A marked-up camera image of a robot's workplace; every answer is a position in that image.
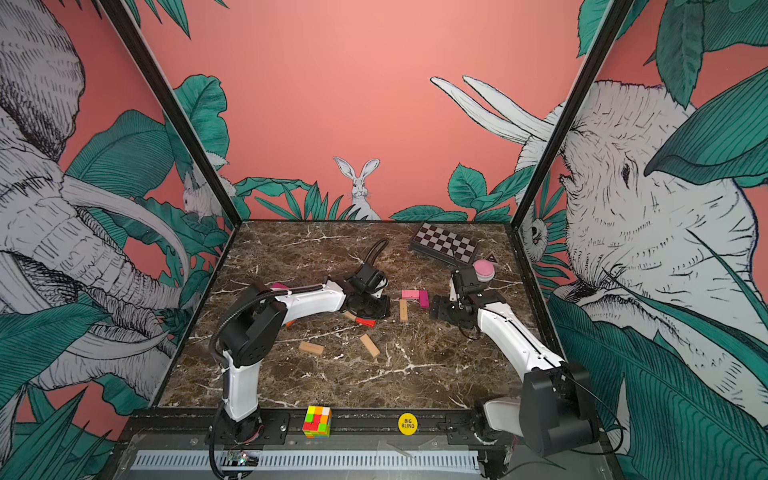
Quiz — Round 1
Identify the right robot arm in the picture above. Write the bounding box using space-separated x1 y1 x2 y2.
430 267 599 457

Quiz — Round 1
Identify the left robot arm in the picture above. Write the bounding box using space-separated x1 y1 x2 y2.
209 274 389 444

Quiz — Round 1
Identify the white perforated strip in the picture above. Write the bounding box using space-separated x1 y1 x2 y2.
131 450 480 473

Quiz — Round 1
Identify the black front rail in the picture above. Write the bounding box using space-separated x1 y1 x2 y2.
120 407 523 449

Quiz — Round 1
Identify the colourful puzzle cube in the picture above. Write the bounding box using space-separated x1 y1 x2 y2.
302 405 332 438

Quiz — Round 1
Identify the small circuit board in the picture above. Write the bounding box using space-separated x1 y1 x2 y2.
222 451 260 468

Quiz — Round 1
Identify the folded checkered chess board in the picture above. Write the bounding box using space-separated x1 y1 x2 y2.
409 223 478 266

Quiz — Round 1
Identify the yellow big blind chip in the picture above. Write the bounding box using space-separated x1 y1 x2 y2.
397 412 419 436

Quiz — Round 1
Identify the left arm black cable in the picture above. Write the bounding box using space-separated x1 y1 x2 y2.
362 238 391 268

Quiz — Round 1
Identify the pink round button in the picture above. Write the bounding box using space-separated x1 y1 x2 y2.
473 259 496 283

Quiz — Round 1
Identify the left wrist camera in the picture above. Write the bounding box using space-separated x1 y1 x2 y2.
347 263 388 296

